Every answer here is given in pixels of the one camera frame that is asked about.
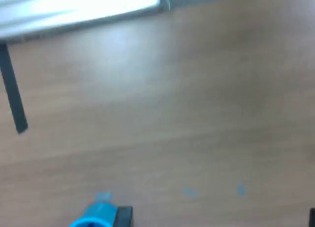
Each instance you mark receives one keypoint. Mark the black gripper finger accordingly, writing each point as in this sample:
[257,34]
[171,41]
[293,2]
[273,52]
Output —
[312,218]
[125,217]

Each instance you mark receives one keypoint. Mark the aluminium robot base table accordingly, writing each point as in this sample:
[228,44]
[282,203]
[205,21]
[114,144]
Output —
[73,8]

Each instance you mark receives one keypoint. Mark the blue plastic bin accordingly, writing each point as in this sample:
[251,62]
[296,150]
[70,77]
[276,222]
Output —
[98,214]

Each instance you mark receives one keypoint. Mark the dark table leg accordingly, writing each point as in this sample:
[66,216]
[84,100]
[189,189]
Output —
[13,94]

